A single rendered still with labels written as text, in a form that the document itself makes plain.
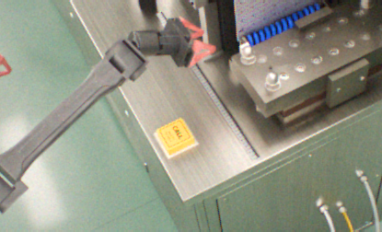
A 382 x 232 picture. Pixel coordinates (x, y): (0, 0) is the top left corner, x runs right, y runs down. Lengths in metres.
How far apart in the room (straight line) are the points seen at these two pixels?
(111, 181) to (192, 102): 1.03
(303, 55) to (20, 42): 1.84
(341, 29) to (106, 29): 0.65
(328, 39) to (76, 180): 1.38
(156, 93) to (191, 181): 0.28
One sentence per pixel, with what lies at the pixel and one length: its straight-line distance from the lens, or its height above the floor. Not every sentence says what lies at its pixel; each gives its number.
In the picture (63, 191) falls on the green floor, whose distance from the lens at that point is 2.75.
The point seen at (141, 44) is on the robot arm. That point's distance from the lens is 1.51.
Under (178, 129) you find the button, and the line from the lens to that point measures 1.68.
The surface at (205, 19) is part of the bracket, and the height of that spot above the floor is 1.05.
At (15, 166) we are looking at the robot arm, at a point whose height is 1.21.
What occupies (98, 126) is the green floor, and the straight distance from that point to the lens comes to 2.87.
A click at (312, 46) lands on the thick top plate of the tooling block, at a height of 1.03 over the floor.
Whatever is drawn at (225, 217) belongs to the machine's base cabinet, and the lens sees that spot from 1.80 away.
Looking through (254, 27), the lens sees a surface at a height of 1.05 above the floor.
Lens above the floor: 2.33
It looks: 56 degrees down
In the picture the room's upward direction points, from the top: 11 degrees counter-clockwise
